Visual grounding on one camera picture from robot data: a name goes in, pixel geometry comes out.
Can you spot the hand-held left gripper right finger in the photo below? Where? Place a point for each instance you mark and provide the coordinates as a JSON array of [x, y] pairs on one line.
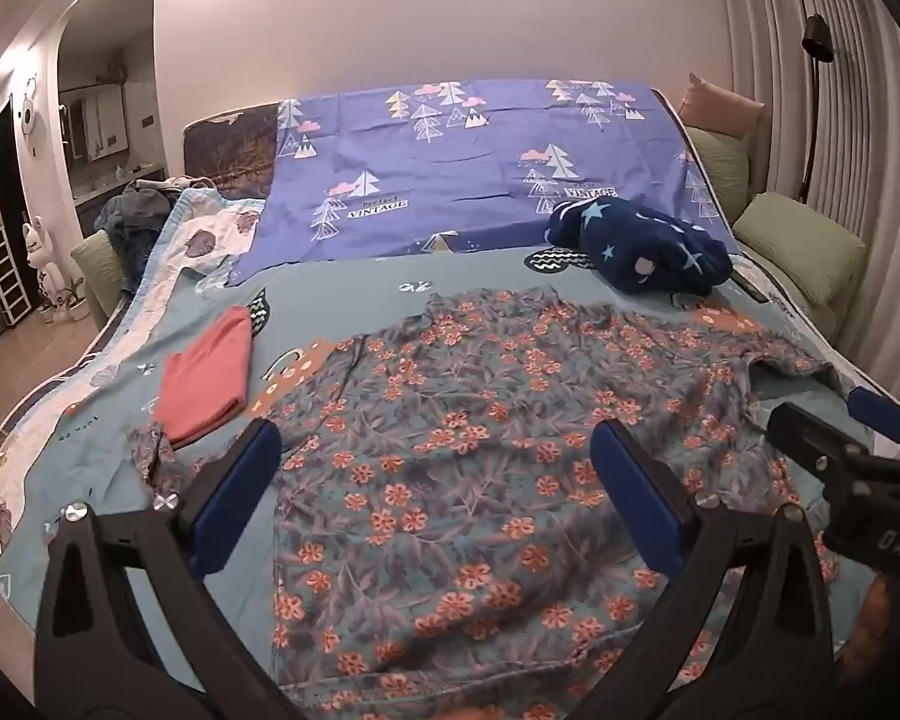
[[637, 499]]

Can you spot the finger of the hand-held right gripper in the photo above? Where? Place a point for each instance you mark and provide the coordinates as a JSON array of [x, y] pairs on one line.
[[886, 414], [806, 431]]

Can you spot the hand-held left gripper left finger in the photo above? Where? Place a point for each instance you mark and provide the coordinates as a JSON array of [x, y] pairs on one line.
[[232, 499]]

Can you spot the floral print shirt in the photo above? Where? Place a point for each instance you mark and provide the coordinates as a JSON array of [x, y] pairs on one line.
[[457, 465]]

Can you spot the pile of denim clothes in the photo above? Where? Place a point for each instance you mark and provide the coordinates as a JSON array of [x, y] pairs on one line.
[[135, 217]]

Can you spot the folded pink cloth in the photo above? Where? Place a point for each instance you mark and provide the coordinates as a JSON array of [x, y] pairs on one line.
[[202, 382]]

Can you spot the teal printed blanket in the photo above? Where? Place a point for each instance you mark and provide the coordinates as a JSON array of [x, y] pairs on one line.
[[330, 292]]

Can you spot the navy star print garment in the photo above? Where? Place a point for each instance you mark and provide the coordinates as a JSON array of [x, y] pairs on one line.
[[645, 240]]

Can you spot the green sofa armrest cushion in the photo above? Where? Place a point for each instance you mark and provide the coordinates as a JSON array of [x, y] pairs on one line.
[[94, 270]]

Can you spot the white leaf print quilt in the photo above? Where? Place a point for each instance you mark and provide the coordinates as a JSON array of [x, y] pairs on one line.
[[210, 229]]

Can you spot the beige curtain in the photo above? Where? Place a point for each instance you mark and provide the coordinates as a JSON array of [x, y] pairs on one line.
[[870, 127]]

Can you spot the white bear figurine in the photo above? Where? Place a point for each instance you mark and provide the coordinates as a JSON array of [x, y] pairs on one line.
[[45, 262]]

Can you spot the white shelf rack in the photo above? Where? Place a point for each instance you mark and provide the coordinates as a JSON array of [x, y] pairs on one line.
[[4, 277]]

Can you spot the orange pillow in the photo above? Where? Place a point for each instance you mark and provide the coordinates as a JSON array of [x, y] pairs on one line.
[[720, 105]]

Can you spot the dark printed headboard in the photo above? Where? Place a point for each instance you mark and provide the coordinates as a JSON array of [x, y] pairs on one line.
[[232, 150]]

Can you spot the purple tree print sheet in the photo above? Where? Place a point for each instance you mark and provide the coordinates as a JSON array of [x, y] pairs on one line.
[[457, 165]]

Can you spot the black floor lamp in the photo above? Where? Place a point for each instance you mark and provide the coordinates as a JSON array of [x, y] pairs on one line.
[[817, 37]]

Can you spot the white bear wall decor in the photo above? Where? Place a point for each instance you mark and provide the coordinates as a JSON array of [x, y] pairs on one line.
[[26, 116]]

